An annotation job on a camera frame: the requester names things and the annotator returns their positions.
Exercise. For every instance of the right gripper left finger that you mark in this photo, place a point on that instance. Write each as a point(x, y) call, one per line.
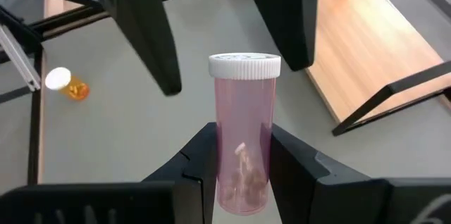
point(190, 174)

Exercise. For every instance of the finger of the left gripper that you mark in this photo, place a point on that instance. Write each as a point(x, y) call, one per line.
point(285, 16)
point(141, 30)

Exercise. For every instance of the wide orange pill bottle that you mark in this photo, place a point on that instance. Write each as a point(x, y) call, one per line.
point(67, 84)

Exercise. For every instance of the silver aluminium extrusion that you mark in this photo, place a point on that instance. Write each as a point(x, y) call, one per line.
point(17, 58)

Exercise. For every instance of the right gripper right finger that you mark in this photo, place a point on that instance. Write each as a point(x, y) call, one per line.
point(317, 188)

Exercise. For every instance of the pink pill bottle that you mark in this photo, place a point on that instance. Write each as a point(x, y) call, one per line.
point(245, 129)

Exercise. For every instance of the black aluminium rig frame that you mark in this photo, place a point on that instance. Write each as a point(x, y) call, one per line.
point(34, 129)

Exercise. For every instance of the wooden shelf with black frame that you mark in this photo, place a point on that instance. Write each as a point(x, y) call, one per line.
point(370, 48)

